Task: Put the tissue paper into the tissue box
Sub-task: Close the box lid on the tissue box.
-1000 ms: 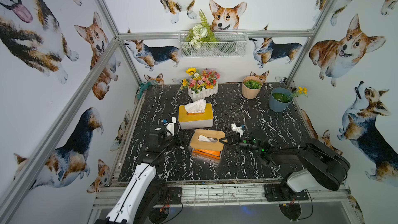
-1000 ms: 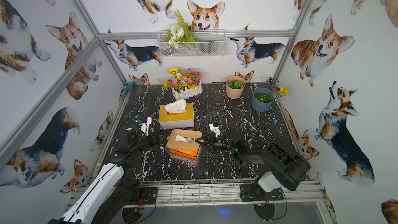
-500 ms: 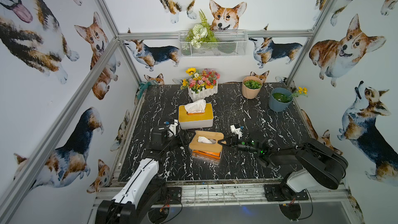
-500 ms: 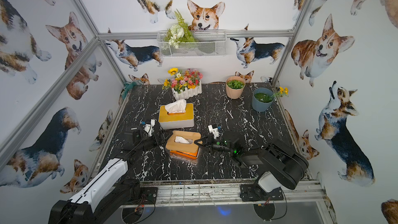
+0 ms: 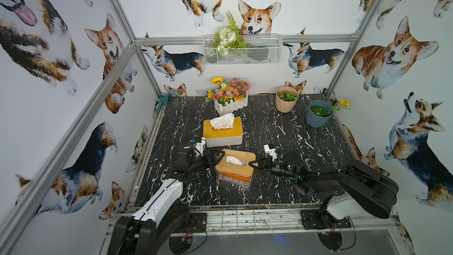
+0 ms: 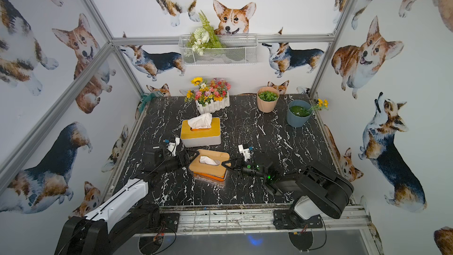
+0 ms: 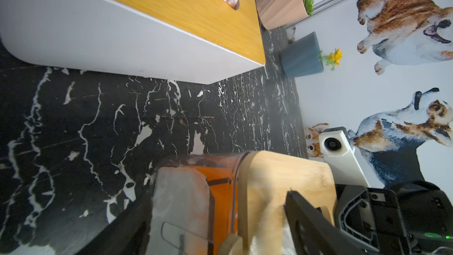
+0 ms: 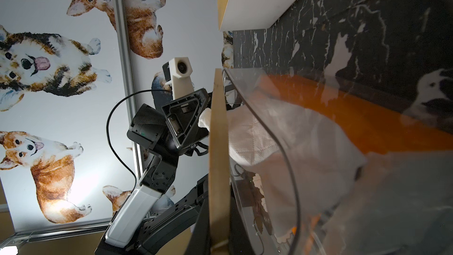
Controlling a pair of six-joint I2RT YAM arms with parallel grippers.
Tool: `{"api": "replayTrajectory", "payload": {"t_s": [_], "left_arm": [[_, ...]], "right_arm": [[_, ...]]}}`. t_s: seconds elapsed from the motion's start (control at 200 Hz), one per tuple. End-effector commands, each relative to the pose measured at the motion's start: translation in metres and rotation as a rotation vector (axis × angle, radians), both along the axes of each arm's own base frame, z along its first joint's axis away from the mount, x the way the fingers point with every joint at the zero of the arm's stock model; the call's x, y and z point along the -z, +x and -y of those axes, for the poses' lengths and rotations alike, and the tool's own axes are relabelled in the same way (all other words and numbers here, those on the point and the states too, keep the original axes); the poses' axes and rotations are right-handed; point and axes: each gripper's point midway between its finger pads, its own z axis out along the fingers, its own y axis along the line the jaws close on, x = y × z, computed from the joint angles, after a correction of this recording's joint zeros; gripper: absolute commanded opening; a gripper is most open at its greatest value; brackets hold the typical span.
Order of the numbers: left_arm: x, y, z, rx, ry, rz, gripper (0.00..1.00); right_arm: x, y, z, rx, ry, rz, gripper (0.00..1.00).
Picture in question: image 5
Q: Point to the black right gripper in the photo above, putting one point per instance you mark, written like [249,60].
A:
[263,163]

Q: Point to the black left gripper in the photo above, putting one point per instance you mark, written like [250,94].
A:
[206,154]

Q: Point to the wooden tissue box lid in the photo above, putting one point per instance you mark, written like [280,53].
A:
[246,156]

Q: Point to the white tissue box base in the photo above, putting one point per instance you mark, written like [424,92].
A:
[224,141]

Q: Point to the clear plastic tissue box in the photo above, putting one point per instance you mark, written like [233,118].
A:
[234,180]

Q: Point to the yellow tissue box lid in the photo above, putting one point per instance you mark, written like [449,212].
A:
[210,133]

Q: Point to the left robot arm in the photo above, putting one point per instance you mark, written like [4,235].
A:
[147,229]

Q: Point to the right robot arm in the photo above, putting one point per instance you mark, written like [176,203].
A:
[352,189]

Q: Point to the white fence flower planter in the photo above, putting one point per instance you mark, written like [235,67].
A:
[228,95]

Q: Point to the peach pot with succulent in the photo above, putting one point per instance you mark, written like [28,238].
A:
[286,98]

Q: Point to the teal cloth in corner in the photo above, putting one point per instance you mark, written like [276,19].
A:
[164,98]

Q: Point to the blue pot with yellow flowers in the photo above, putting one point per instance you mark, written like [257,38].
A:
[320,112]

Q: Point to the white flower green fern bouquet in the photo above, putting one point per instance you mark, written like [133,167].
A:
[229,40]

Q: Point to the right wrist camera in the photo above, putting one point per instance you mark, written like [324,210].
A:
[272,151]

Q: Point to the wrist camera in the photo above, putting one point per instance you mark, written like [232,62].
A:
[199,146]
[272,151]

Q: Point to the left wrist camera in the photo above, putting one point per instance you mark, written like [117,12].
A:
[199,146]

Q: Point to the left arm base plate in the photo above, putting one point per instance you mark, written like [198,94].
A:
[190,222]

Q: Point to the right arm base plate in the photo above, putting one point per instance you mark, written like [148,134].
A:
[321,219]

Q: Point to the white wire wall basket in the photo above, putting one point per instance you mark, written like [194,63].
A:
[260,49]

